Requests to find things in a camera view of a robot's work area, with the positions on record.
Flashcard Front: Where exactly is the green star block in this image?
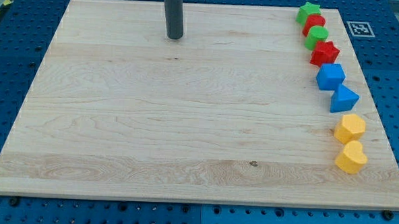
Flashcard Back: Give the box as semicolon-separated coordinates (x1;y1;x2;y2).
295;1;321;26

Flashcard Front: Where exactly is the yellow hexagon block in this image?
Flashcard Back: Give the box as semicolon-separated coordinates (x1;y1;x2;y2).
334;113;366;144

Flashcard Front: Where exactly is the red cylinder block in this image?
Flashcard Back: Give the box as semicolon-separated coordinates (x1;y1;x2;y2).
302;14;326;36

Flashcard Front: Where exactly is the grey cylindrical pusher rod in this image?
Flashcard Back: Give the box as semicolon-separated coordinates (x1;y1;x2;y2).
164;0;184;40

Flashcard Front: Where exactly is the blue triangle block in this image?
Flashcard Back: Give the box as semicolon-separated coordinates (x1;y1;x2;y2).
330;84;359;113

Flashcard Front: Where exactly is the light wooden board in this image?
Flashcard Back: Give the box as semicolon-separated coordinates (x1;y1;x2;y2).
0;0;399;211

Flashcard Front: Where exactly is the red star block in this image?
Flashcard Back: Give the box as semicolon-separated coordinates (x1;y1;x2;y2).
309;41;340;67

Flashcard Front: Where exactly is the yellow heart block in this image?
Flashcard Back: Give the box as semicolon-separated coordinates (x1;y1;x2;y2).
335;140;368;174

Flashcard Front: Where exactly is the blue cube block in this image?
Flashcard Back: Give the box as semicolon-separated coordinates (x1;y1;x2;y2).
316;63;346;91

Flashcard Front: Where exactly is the white fiducial marker tag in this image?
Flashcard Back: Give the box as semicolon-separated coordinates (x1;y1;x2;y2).
347;21;375;38

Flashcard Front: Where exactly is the green cylinder block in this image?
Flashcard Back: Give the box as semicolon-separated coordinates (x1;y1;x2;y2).
304;26;329;50

